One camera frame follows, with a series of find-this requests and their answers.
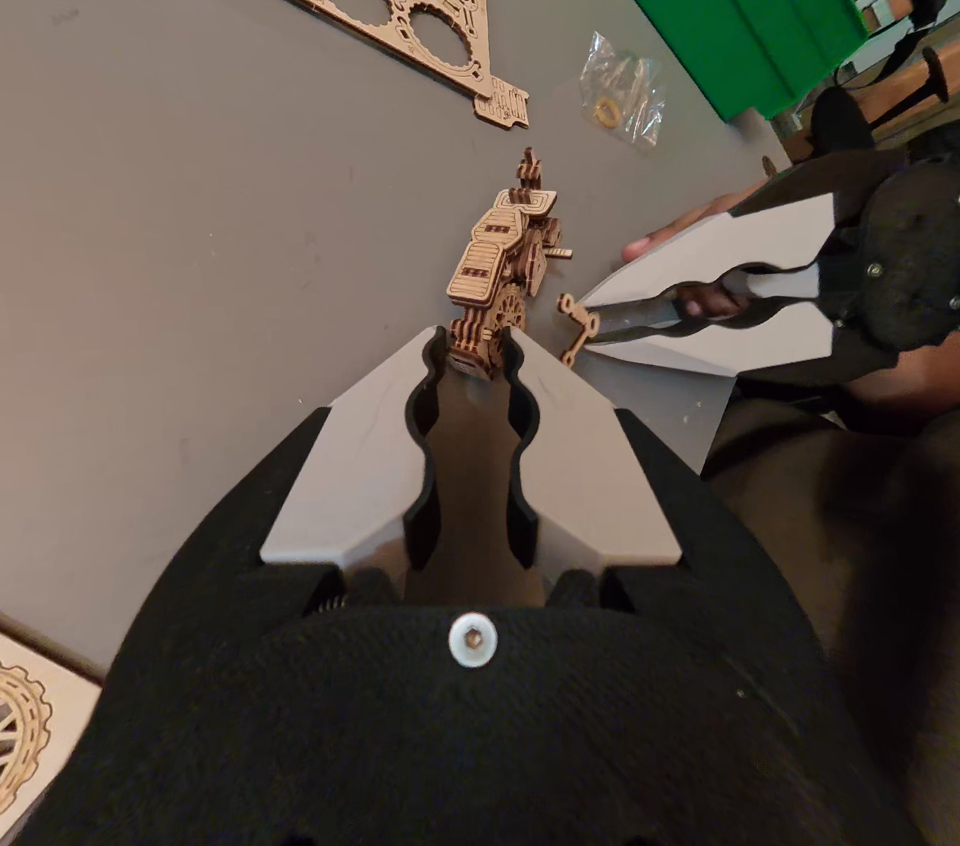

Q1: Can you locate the clear plastic bag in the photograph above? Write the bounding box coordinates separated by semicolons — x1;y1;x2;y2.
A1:
579;30;669;150

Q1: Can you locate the stack of wooden puzzle sheets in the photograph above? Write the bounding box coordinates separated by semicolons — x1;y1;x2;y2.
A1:
0;612;104;825

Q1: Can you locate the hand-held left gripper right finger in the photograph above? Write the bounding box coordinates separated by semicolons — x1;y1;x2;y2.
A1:
501;327;684;571

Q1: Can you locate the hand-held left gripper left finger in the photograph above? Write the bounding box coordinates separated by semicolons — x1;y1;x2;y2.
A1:
260;325;450;571

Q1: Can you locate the black office chair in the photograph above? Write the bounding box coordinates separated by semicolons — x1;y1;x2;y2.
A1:
810;43;954;151

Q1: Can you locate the person's right forearm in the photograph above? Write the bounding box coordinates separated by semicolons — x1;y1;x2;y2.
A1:
738;328;960;431

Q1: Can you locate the wooden model assembly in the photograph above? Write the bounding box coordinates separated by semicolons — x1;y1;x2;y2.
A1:
445;146;575;380

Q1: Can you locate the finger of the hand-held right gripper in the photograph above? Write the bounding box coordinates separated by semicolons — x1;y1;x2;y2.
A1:
581;294;835;378
579;192;835;318

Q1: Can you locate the grey desk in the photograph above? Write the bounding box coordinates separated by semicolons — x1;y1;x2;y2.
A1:
0;0;796;682

